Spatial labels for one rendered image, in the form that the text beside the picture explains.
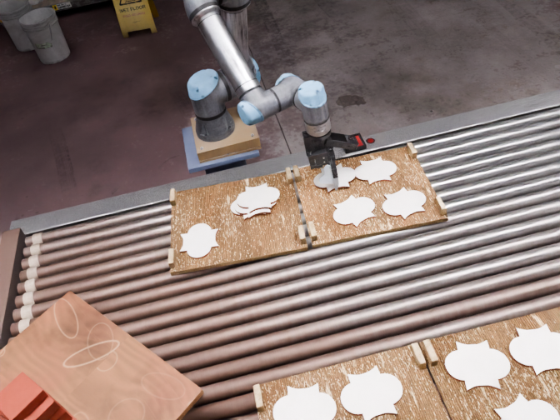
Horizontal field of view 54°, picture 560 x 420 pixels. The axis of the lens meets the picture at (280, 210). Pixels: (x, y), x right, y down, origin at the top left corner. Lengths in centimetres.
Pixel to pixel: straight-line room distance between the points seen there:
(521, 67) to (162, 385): 341
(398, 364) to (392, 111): 250
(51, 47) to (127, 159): 167
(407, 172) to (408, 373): 71
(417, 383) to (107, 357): 73
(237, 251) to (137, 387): 52
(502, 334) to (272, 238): 68
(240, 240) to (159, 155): 205
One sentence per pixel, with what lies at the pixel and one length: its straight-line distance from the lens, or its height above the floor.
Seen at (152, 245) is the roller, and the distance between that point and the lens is 177.
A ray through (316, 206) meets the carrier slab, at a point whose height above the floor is 94.
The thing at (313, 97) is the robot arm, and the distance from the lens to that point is 155.
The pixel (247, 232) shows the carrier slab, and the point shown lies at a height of 94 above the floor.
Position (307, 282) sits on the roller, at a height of 92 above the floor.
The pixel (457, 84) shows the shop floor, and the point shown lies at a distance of 394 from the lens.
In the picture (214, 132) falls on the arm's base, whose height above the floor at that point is 96.
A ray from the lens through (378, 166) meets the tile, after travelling 183.
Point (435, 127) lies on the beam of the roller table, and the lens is 204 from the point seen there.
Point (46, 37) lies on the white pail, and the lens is 504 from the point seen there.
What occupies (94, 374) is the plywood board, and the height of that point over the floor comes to 104.
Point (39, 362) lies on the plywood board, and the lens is 148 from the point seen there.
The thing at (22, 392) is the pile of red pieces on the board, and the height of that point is 129.
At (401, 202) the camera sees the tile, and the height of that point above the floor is 94.
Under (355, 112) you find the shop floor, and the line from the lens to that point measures 369.
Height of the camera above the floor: 215
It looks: 45 degrees down
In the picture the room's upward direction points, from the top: 10 degrees counter-clockwise
